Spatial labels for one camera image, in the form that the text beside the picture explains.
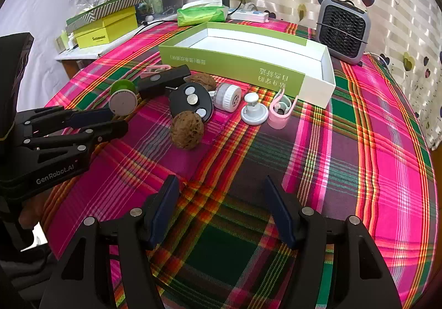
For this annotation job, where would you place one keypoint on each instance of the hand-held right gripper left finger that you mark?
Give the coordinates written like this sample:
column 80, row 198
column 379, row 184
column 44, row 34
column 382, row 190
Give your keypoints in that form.
column 165, row 205

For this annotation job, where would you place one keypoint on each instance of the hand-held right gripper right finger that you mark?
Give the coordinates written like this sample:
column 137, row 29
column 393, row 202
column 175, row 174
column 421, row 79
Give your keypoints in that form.
column 279, row 212

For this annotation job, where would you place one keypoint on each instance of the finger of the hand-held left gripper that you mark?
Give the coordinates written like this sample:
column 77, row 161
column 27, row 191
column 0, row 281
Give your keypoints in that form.
column 88, row 117
column 110, row 129

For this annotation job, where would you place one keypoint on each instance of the green and white suction knob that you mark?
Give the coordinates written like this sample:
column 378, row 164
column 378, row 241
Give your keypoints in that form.
column 121, row 102

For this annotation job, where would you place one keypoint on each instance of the black rectangular case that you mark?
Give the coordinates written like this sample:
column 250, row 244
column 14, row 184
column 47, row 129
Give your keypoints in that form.
column 165, row 79

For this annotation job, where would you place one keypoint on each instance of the pink clip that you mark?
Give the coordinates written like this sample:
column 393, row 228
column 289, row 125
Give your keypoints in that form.
column 155, row 69

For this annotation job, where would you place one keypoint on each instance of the brown walnut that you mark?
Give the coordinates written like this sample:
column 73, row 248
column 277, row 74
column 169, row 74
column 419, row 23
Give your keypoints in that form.
column 202, row 81
column 188, row 130

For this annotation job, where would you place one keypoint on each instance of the black oval magnet holder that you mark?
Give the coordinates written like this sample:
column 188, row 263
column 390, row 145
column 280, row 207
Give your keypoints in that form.
column 190, row 110

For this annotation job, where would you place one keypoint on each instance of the white round ribbed case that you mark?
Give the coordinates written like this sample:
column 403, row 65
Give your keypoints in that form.
column 226, row 96

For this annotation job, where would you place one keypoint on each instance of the green and white cardboard box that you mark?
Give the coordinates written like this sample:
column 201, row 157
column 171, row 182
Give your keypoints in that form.
column 241, row 65

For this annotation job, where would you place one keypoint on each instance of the plaid tablecloth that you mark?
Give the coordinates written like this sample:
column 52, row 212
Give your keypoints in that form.
column 310, row 164

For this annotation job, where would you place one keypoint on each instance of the white side table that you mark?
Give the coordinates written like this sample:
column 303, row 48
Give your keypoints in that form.
column 83, row 53

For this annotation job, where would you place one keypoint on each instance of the yellow-green shoe box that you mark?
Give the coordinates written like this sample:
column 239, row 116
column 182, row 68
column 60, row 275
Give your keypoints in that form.
column 103, row 10

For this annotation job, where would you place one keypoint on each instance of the clear plastic container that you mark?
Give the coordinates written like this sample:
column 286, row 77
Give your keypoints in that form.
column 165, row 1

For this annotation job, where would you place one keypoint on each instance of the green tissue pack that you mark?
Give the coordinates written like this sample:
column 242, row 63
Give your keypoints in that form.
column 202, row 15

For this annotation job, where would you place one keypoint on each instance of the white power strip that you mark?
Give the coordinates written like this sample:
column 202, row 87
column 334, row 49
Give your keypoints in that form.
column 250, row 16

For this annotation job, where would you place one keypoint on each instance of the grey space heater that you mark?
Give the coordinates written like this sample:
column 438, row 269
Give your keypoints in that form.
column 342, row 33

